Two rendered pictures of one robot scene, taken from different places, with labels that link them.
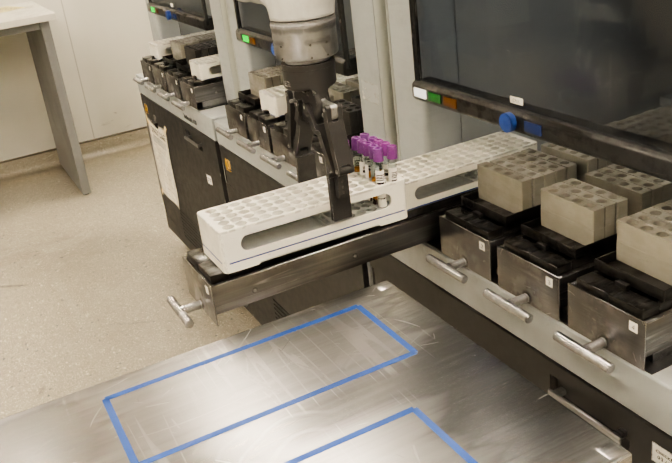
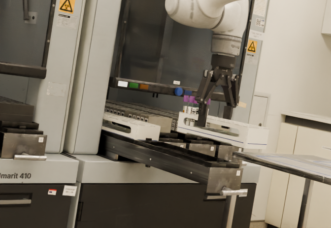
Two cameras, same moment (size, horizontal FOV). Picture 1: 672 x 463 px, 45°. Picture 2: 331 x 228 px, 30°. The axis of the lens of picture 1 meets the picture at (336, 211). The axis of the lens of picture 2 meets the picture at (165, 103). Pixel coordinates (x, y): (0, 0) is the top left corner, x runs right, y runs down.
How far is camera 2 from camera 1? 2.57 m
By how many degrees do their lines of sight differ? 104
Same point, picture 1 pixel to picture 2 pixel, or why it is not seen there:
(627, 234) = (213, 126)
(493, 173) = (157, 118)
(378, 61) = (71, 68)
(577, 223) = not seen: hidden behind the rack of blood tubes
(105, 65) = not seen: outside the picture
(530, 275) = (204, 149)
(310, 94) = (229, 71)
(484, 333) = (173, 192)
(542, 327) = not seen: hidden behind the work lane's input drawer
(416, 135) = (97, 111)
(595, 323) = (227, 156)
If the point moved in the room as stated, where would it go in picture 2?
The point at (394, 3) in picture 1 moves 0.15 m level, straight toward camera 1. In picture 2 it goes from (99, 35) to (145, 43)
